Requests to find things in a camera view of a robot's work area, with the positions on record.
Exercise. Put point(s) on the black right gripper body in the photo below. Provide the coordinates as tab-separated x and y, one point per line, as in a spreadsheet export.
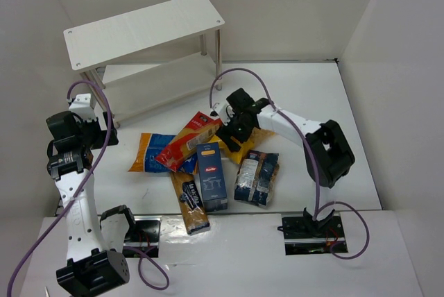
231	134

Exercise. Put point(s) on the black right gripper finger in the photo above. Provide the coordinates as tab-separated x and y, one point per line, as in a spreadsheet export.
226	138
239	146

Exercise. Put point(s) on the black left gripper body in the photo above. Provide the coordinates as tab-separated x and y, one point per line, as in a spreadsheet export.
107	130

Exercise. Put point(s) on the yellow fusilli pasta bag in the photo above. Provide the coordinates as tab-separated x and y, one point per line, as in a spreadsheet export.
257	137

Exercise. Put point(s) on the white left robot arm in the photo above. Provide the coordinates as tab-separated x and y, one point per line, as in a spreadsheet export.
95	260

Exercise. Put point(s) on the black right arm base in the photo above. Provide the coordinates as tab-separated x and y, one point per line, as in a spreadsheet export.
298	240

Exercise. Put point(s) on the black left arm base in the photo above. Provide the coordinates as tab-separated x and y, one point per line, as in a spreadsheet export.
145	236

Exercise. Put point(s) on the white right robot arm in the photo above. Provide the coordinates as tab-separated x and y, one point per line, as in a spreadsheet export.
327	152

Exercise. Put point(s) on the dark blue pasta bag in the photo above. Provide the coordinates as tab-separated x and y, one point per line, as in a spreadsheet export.
255	178

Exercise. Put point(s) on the orange blue pasta bag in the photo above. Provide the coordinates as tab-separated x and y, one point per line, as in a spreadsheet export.
150	146

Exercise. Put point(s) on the long lasagne pasta box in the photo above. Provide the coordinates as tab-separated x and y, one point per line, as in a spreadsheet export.
191	205

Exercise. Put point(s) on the white two-tier shelf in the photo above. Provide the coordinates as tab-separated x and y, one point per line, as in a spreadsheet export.
98	50

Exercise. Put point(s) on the red spaghetti bag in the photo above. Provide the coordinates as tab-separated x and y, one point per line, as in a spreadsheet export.
199	130

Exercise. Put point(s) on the dark blue Barilla box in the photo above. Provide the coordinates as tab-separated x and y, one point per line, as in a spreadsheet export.
211	177

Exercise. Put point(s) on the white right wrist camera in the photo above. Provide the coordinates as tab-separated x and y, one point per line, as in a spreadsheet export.
224	112

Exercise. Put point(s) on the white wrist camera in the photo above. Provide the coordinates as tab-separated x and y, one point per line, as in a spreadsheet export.
224	112
81	105

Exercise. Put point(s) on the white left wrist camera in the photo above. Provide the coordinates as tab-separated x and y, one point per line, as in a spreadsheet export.
81	105

